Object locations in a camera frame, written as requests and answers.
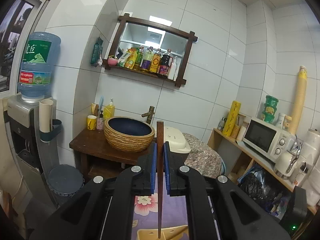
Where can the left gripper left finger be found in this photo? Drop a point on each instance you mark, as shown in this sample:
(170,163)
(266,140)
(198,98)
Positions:
(103,208)

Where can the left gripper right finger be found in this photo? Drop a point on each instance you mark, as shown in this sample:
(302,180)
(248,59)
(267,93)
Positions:
(217,208)

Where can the brown wooden chopstick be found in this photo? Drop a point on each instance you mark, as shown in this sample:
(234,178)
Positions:
(160,142)

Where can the black plastic bag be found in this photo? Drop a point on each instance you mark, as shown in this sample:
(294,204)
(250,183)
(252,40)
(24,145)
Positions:
(265,190)

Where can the dark blue round bin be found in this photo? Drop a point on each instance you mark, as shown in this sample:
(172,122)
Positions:
(65,180)

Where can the floral cloth covered chair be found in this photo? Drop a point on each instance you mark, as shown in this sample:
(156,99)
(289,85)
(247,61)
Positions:
(203,158)

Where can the wooden shelf unit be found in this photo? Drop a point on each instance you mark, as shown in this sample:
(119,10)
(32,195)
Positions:
(239,158)

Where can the white electric kettle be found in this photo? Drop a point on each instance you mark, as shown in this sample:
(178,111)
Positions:
(287,161)

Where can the dark wooden sink table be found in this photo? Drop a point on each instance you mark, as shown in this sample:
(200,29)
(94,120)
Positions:
(95,157)

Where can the white brown rice cooker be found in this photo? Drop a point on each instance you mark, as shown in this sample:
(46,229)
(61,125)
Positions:
(177,142)

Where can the woven basin sink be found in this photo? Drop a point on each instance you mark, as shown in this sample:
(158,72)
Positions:
(128,134)

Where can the white microwave oven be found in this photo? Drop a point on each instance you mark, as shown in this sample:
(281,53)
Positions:
(267,139)

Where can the yellow mug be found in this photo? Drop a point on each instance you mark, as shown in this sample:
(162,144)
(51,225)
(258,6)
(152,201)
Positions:
(91,122)

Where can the grey water dispenser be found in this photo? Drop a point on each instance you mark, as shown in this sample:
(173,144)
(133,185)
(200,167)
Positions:
(35,158)

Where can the yellow soap dispenser bottle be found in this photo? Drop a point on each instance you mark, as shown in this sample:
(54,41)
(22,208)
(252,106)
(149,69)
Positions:
(109,110)

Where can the yellow wrapped roll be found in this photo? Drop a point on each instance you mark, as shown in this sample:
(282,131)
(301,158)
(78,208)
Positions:
(231,118)

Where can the green stacked cups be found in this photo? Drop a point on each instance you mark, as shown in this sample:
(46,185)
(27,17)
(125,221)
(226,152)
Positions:
(270,108)

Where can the brass faucet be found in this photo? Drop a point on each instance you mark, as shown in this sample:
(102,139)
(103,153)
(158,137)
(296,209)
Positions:
(149,115)

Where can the paper cup stack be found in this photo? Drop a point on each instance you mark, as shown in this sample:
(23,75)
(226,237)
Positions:
(45,115)

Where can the tall cream roll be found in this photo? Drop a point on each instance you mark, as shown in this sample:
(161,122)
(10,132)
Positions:
(299,100)

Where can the blue water jug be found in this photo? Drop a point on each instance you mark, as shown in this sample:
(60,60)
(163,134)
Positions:
(39,58)

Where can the yellow oil bottle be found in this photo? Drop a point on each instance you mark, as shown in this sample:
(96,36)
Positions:
(155,62)

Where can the dark soy sauce bottle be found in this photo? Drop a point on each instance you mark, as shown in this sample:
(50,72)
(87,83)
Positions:
(165,64)

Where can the green hanging packet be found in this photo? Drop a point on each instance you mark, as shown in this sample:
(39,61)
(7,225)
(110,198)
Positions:
(96,58)

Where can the wooden framed mirror shelf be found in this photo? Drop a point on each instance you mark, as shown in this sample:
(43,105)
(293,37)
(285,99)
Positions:
(136,40)

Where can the window with frame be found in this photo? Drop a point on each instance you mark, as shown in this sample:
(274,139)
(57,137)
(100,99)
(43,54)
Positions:
(16,26)

